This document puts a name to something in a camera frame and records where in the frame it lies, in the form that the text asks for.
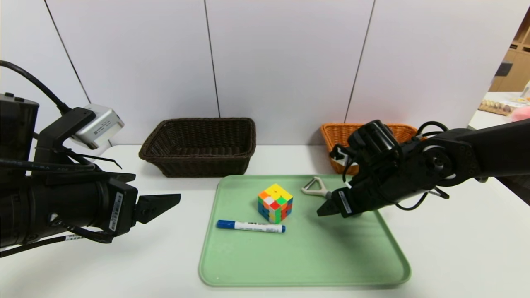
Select colourful puzzle cube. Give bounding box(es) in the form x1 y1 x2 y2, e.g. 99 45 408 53
258 183 294 224

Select wooden background shelf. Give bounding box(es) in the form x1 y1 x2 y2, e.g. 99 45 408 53
489 17 530 92

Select white marker with blue cap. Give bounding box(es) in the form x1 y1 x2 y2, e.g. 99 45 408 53
216 220 286 235

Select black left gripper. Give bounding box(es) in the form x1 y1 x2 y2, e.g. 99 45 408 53
29 178 181 238

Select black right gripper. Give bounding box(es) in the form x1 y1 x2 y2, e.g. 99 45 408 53
316 172 396 219

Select green plastic tray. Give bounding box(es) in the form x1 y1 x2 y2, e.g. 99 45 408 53
198 175 411 287

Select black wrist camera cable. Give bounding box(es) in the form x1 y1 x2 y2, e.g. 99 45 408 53
416 121 450 138
0 60 71 114

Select white background table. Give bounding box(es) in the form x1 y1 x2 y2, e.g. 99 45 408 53
468 92 530 130

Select dark brown wicker basket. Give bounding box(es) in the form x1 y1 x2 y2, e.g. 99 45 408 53
139 118 257 178

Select brown woven background object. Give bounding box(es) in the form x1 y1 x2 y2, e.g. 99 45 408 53
478 99 514 116

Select black left wrist camera cable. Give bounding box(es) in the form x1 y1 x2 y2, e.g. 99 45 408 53
0 60 71 114

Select white peeler with grey handle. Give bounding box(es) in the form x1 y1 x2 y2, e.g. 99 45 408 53
301 177 334 200

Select orange wicker basket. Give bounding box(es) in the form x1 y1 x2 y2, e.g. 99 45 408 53
320 123 419 175

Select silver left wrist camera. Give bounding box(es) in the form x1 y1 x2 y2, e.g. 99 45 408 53
70 103 125 150

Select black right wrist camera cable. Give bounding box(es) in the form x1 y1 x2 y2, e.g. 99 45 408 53
416 121 450 138

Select black left camera bracket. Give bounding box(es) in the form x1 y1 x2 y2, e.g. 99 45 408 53
32 107 98 166

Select black cable with white label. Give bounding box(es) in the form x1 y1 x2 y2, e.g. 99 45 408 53
0 226 112 258

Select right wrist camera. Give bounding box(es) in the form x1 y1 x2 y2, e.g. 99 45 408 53
347 120 401 166

